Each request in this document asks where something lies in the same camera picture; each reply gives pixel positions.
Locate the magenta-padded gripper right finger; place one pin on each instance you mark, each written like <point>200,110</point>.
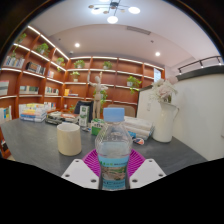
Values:
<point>146,173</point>

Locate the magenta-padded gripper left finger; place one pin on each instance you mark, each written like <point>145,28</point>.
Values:
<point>80,173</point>

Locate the clear blue-capped water bottle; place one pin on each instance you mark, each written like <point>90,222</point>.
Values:
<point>113,150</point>

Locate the cream ceramic cup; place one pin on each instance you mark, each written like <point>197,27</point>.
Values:
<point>69,140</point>

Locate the stack of white folded cloths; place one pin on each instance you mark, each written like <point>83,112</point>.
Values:
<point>139,127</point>

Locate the small green box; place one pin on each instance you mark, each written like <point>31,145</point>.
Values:
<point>96,127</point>

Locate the white pitcher vase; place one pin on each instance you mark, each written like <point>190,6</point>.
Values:
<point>164,123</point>

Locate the green and white carton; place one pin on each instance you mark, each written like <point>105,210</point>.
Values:
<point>84,116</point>

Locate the dark office chair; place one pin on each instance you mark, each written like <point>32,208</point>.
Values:
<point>77,108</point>

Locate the colourful book stack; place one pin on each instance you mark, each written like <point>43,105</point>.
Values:
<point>32,112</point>

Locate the wooden artist mannequin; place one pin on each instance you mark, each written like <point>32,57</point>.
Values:
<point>97,96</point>

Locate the white counter with dark top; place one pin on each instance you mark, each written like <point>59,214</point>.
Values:
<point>200,113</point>

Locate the pale pink flower bouquet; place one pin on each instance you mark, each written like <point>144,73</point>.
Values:
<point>162,90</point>

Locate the round recessed ceiling light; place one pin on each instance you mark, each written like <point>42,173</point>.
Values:
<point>157,53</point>
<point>77,44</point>

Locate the ceiling air vent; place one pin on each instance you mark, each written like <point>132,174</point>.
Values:
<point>138,30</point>

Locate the branched ceiling lamp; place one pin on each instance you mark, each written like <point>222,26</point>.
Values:
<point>112,8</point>

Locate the wooden wall shelf unit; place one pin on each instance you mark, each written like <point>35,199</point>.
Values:
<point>40,80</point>

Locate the black track light rail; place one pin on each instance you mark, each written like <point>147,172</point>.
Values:
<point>200,62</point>

